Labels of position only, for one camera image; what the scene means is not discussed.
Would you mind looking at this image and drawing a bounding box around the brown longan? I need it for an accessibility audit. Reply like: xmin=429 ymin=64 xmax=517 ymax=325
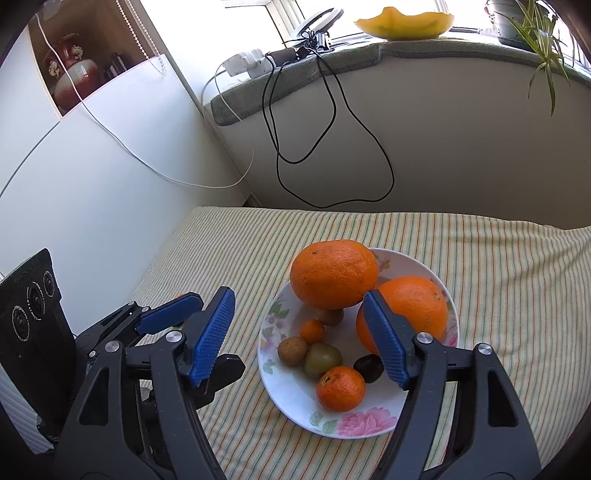
xmin=315 ymin=309 xmax=345 ymax=326
xmin=277 ymin=336 xmax=308 ymax=367

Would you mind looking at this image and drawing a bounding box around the green kiwi fruit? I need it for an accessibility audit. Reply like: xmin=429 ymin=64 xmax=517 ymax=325
xmin=304 ymin=342 xmax=342 ymax=380

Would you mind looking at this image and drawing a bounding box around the small orange kumquat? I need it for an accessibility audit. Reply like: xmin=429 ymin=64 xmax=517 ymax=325
xmin=300 ymin=319 xmax=325 ymax=345

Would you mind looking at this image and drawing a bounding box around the round mandarin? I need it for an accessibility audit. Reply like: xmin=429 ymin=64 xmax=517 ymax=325
xmin=315 ymin=366 xmax=366 ymax=412

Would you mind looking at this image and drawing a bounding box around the dark plum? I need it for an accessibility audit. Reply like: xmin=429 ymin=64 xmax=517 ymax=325
xmin=353 ymin=354 xmax=385 ymax=384

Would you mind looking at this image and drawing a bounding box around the large orange grapefruit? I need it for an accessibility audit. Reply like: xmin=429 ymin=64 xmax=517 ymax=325
xmin=290 ymin=239 xmax=379 ymax=310

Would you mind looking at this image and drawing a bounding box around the smooth orange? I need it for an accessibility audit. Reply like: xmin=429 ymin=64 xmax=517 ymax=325
xmin=378 ymin=275 xmax=458 ymax=346

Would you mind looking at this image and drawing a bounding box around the striped table cloth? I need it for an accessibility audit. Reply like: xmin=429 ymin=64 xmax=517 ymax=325
xmin=134 ymin=207 xmax=590 ymax=479

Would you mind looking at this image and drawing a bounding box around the red ceramic vase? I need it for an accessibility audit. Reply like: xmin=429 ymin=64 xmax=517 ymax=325
xmin=43 ymin=33 xmax=101 ymax=112

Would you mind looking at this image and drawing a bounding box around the white power strip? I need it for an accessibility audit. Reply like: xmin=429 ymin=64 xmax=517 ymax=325
xmin=222 ymin=49 xmax=274 ymax=79

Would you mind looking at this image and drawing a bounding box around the grey windowsill mat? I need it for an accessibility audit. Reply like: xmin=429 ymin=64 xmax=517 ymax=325
xmin=209 ymin=38 xmax=591 ymax=128

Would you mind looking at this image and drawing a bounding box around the yellow bowl on sill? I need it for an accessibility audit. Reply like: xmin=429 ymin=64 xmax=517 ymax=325
xmin=353 ymin=7 xmax=455 ymax=41

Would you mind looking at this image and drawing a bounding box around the potted spider plant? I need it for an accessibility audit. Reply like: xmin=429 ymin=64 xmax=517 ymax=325
xmin=485 ymin=0 xmax=570 ymax=116

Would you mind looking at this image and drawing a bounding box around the black cable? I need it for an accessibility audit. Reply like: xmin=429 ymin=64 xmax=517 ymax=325
xmin=261 ymin=45 xmax=397 ymax=210

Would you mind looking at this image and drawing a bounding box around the white cable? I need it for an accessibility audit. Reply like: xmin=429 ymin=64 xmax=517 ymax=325
xmin=34 ymin=13 xmax=257 ymax=190

